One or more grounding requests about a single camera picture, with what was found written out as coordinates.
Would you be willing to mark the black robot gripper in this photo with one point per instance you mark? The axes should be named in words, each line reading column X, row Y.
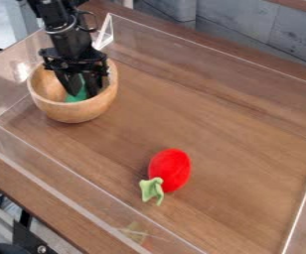
column 70, row 56

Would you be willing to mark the green rectangular stick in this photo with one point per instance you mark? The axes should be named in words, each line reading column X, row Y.
column 75, row 88

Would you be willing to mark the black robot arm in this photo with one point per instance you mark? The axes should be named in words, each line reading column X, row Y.
column 61, row 13

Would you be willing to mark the brown wooden bowl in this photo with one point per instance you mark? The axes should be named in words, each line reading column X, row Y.
column 49, row 96

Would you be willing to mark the red plush strawberry toy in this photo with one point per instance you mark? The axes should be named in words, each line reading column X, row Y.
column 168, row 174

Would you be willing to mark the clear acrylic tray enclosure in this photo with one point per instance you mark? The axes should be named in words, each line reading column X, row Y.
column 231, row 112

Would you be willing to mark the black table clamp bracket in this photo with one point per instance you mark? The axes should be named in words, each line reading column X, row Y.
column 26, row 242

